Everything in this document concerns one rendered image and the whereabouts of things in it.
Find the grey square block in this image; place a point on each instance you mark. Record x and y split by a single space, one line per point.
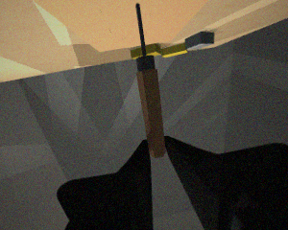
199 40

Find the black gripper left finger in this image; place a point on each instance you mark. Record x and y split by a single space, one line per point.
130 186

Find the awl with brown handle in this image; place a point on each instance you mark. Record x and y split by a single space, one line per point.
147 79

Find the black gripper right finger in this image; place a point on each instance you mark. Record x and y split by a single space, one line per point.
205 175

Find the tan wooden floor panel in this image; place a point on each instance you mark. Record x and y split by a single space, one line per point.
112 24

